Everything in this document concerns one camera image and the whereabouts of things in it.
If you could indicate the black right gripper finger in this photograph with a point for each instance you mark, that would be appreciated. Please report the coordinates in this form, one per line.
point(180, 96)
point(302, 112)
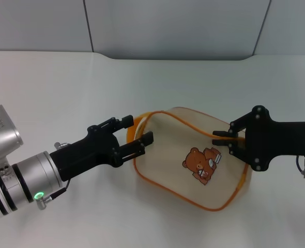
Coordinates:
point(232, 147)
point(239, 122)

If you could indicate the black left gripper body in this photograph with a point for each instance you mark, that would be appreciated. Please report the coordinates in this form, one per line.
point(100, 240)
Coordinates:
point(90, 152)

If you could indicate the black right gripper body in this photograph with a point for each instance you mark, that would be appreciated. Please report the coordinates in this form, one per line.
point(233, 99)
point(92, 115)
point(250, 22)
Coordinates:
point(284, 139)

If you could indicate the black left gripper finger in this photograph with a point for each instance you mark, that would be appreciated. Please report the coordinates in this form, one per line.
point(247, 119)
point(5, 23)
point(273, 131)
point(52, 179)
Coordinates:
point(128, 122)
point(147, 138)

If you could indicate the beige bear print food bag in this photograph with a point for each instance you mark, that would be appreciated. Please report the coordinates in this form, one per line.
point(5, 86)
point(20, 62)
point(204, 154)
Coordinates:
point(168, 155)

